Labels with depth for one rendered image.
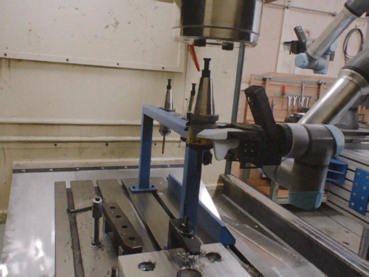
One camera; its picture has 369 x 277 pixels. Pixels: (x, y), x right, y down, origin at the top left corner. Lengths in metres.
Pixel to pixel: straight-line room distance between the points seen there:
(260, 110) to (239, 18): 0.19
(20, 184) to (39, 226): 0.25
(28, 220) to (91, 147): 0.43
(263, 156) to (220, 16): 0.29
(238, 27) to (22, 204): 1.19
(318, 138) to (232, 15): 0.34
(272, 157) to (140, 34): 1.07
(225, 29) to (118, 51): 1.08
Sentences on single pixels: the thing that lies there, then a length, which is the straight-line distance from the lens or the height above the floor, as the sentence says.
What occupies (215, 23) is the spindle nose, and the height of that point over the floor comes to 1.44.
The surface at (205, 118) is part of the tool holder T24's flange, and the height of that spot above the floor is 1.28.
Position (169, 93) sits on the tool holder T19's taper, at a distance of 1.15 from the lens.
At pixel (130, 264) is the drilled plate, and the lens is 0.68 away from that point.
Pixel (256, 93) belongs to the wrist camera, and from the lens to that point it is 0.65.
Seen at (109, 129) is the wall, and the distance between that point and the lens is 1.61.
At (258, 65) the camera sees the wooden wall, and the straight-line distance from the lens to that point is 3.71.
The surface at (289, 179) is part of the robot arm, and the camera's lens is 0.81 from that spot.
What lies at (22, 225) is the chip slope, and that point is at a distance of 1.44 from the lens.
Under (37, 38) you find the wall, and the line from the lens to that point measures 1.56.
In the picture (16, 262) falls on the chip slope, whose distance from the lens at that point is 1.34.
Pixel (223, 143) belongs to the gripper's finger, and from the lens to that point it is 0.61.
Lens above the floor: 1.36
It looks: 12 degrees down
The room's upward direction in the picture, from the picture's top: 5 degrees clockwise
